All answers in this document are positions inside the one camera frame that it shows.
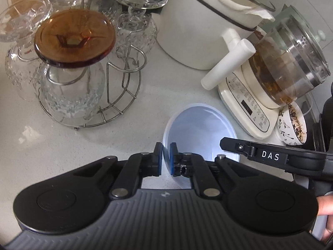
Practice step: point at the glass kettle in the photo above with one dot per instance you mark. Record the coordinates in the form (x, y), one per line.
(288, 62)

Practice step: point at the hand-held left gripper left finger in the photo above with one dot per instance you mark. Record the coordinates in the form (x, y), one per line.
(157, 161)

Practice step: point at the small floral bowl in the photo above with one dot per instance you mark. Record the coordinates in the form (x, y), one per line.
(291, 127)

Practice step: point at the white electric pot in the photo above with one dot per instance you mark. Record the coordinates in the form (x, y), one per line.
(197, 26)

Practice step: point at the white kettle base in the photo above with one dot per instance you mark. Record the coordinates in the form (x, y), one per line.
(244, 106)

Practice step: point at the person's right hand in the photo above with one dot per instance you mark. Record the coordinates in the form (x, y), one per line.
(327, 204)

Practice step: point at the amber base glass cup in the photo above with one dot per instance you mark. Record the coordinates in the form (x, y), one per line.
(72, 39)

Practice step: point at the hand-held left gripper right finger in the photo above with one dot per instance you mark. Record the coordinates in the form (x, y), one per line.
(173, 158)

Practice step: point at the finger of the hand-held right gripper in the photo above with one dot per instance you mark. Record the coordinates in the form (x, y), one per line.
(234, 145)

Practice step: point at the translucent plastic bowl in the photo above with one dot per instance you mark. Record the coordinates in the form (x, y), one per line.
(197, 130)

